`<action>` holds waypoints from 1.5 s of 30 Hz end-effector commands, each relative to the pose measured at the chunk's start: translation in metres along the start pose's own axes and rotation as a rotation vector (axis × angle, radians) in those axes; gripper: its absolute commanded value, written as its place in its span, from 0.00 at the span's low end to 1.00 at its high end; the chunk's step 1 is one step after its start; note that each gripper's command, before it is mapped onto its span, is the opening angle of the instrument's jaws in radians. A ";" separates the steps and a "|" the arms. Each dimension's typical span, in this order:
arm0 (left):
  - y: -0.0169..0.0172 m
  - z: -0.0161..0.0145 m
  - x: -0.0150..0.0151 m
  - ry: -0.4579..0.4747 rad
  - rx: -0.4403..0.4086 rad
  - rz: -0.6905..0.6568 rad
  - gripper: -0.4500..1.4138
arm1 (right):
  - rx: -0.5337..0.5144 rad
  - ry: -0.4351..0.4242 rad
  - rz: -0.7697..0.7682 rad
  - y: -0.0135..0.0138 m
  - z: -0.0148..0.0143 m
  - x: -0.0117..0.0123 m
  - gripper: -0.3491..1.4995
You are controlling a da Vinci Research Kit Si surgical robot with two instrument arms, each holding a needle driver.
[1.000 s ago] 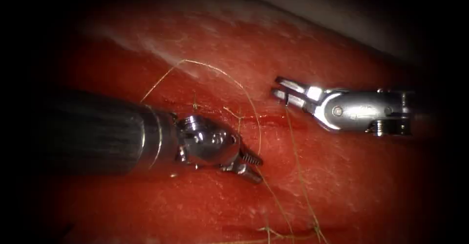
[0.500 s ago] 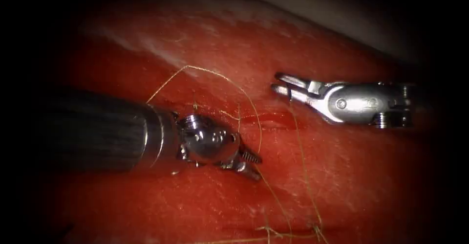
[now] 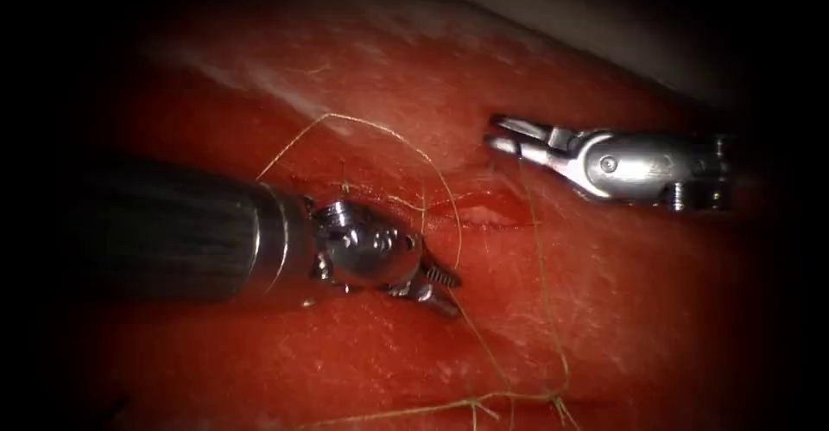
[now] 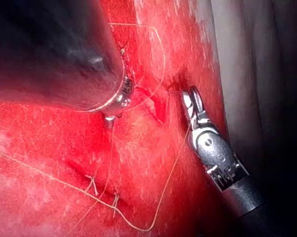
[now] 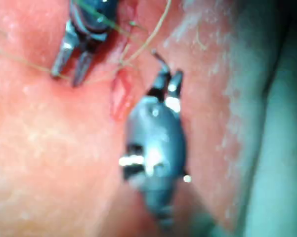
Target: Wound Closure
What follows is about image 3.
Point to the blue thread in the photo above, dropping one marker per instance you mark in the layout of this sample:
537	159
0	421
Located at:
547	288

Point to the left arm needle driver jaw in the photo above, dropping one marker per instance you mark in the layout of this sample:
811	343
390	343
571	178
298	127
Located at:
442	275
434	298

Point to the left arm needle driver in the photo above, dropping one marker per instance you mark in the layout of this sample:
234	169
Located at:
369	249

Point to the right arm needle driver jaw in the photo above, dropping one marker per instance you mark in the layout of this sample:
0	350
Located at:
524	126
524	154

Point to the right arm needle driver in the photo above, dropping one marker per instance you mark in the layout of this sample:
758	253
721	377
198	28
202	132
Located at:
648	168

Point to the dark left arm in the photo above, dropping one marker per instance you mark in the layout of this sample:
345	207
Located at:
194	230

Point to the tissue pad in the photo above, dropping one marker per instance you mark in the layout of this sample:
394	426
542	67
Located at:
363	366

